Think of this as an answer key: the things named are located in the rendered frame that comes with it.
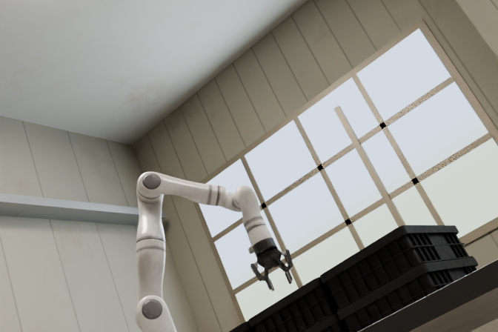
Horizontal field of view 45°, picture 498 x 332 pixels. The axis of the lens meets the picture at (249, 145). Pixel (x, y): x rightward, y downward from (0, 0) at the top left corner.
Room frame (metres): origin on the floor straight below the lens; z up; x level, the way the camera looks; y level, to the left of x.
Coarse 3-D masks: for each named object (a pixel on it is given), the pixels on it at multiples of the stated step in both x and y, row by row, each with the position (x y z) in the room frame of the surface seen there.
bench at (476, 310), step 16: (480, 272) 1.08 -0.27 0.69; (496, 272) 1.07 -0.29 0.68; (448, 288) 1.11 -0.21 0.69; (464, 288) 1.10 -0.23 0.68; (480, 288) 1.09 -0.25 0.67; (496, 288) 1.09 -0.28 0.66; (416, 304) 1.14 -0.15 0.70; (432, 304) 1.13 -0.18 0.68; (448, 304) 1.12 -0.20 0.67; (464, 304) 1.11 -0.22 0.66; (480, 304) 1.30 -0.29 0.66; (496, 304) 1.57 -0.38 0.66; (384, 320) 1.17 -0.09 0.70; (400, 320) 1.16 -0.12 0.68; (416, 320) 1.15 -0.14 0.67; (432, 320) 1.14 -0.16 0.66; (448, 320) 1.36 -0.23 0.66; (464, 320) 1.64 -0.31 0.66; (480, 320) 2.11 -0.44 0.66
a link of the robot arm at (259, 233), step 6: (252, 228) 1.90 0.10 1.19; (258, 228) 1.90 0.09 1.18; (264, 228) 1.91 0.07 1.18; (252, 234) 1.90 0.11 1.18; (258, 234) 1.90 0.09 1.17; (264, 234) 1.90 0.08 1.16; (270, 234) 1.93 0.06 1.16; (252, 240) 1.91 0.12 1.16; (258, 240) 1.90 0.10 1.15; (252, 246) 1.92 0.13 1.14; (252, 252) 1.99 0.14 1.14
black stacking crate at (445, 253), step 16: (400, 240) 1.60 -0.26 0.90; (416, 240) 1.64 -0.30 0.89; (432, 240) 1.73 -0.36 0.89; (448, 240) 1.82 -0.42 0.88; (368, 256) 1.66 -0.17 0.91; (384, 256) 1.64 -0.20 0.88; (400, 256) 1.61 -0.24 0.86; (416, 256) 1.60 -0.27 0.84; (432, 256) 1.67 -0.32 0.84; (448, 256) 1.75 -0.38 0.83; (464, 256) 1.87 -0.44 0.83; (352, 272) 1.69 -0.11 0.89; (368, 272) 1.66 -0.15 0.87; (384, 272) 1.65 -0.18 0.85; (400, 272) 1.62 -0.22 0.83; (336, 288) 1.73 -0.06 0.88; (352, 288) 1.70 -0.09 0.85; (368, 288) 1.68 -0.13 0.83
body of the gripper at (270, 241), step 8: (264, 240) 1.90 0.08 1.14; (272, 240) 1.92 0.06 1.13; (256, 248) 1.91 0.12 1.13; (264, 248) 1.90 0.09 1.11; (272, 248) 1.92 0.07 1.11; (256, 256) 1.92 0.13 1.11; (264, 256) 1.92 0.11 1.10; (280, 256) 1.93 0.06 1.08; (264, 264) 1.92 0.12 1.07; (272, 264) 1.93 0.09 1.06
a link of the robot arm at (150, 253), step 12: (144, 240) 1.77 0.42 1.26; (156, 240) 1.78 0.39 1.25; (144, 252) 1.76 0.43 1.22; (156, 252) 1.77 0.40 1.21; (144, 264) 1.77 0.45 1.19; (156, 264) 1.78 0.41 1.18; (144, 276) 1.79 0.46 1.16; (156, 276) 1.80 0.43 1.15; (144, 288) 1.80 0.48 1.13; (156, 288) 1.81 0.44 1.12
